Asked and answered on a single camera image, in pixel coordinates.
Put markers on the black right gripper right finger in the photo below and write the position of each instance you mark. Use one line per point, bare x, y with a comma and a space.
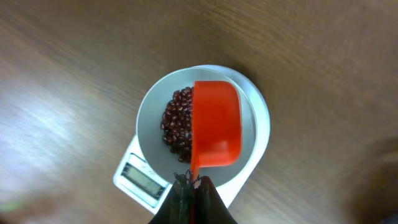
208, 206

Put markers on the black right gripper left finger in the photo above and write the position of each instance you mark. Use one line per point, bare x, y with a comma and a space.
177, 207

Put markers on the red plastic measuring scoop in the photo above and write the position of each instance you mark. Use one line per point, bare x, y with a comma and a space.
216, 125

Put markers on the white digital kitchen scale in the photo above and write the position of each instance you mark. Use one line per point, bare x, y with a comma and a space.
138, 180

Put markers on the red beans in bowl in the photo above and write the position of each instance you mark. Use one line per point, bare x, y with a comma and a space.
177, 124

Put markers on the white round bowl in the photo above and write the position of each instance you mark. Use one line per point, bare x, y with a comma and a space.
150, 136

